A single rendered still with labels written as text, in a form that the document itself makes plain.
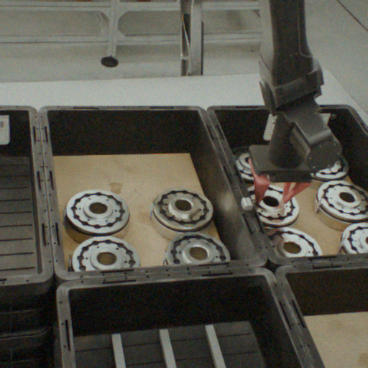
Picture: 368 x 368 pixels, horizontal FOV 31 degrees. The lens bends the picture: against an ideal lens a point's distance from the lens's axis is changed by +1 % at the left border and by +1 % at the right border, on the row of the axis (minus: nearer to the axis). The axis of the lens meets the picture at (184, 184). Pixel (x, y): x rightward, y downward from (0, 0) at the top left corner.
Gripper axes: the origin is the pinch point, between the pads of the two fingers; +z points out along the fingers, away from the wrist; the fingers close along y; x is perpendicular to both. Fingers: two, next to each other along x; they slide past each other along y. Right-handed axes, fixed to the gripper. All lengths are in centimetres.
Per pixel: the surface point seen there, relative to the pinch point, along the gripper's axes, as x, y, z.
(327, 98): 58, 35, 18
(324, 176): 7.2, 12.4, 1.2
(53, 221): -11.0, -37.0, -6.3
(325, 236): -5.2, 9.3, 4.3
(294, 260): -19.5, -3.2, -5.9
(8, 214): 1.0, -43.7, 3.8
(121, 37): 188, -4, 75
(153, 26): 226, 17, 89
